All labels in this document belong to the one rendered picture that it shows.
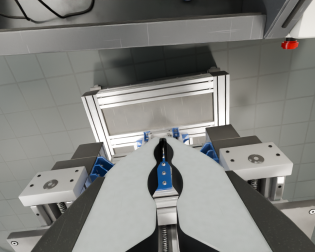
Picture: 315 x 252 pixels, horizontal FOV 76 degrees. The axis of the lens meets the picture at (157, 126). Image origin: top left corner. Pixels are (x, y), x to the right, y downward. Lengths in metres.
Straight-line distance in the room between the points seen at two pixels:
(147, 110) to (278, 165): 0.87
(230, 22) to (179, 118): 0.91
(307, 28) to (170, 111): 0.92
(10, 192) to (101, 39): 2.03
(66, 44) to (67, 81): 1.09
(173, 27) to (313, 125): 1.64
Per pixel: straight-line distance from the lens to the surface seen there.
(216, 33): 0.41
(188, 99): 1.22
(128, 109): 1.24
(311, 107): 1.82
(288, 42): 0.62
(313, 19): 0.44
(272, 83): 1.60
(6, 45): 0.48
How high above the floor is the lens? 1.34
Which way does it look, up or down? 63 degrees down
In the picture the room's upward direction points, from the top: 179 degrees clockwise
